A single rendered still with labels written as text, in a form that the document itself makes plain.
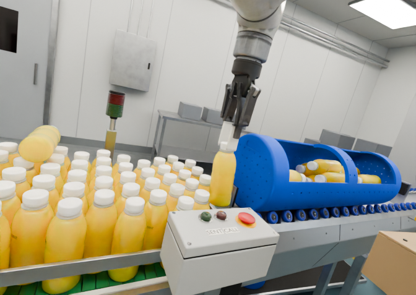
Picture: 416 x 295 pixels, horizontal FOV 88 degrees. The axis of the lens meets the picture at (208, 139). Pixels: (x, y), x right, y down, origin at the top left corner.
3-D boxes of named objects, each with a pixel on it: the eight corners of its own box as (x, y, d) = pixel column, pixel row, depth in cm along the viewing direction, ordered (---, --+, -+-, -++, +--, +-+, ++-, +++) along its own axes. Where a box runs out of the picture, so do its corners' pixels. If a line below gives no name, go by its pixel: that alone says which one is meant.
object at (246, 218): (257, 226, 43) (259, 221, 43) (243, 227, 42) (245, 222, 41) (247, 215, 46) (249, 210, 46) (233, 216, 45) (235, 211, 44)
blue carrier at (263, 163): (388, 215, 111) (412, 164, 105) (259, 229, 70) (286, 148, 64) (337, 187, 136) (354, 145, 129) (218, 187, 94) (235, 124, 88)
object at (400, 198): (402, 206, 139) (412, 184, 136) (399, 206, 137) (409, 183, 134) (384, 198, 147) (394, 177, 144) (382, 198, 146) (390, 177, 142)
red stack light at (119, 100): (124, 106, 86) (125, 96, 85) (107, 102, 83) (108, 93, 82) (123, 104, 91) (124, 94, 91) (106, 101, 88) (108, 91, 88)
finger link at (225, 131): (225, 121, 60) (223, 120, 60) (218, 145, 61) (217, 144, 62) (233, 122, 61) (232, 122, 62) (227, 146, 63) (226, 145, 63)
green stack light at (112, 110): (122, 118, 87) (124, 106, 86) (105, 115, 84) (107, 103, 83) (121, 115, 92) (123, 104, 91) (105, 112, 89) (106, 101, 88)
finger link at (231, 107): (236, 82, 56) (233, 81, 57) (221, 121, 60) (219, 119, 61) (247, 86, 58) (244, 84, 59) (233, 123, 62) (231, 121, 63)
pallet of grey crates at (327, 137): (368, 208, 398) (394, 147, 375) (337, 206, 369) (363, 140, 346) (317, 179, 507) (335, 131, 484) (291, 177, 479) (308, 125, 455)
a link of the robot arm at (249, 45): (257, 45, 60) (251, 67, 62) (230, 34, 56) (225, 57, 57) (280, 41, 53) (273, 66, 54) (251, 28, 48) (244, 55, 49)
